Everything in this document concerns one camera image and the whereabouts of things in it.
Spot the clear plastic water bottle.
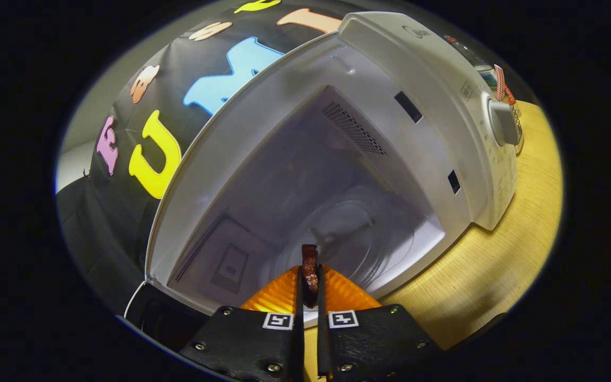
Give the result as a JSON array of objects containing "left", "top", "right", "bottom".
[{"left": 442, "top": 34, "right": 497, "bottom": 88}]

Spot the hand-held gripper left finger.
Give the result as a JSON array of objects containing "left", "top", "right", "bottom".
[{"left": 180, "top": 265, "right": 304, "bottom": 382}]

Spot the black backdrop cloth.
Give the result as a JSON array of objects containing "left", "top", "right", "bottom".
[{"left": 56, "top": 0, "right": 348, "bottom": 319}]

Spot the dark red meat slice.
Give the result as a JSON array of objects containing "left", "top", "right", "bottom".
[{"left": 301, "top": 244, "right": 320, "bottom": 308}]

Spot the white toaster oven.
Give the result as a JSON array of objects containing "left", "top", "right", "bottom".
[{"left": 124, "top": 12, "right": 519, "bottom": 351}]

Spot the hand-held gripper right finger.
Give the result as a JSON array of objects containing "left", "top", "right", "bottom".
[{"left": 316, "top": 264, "right": 442, "bottom": 382}]

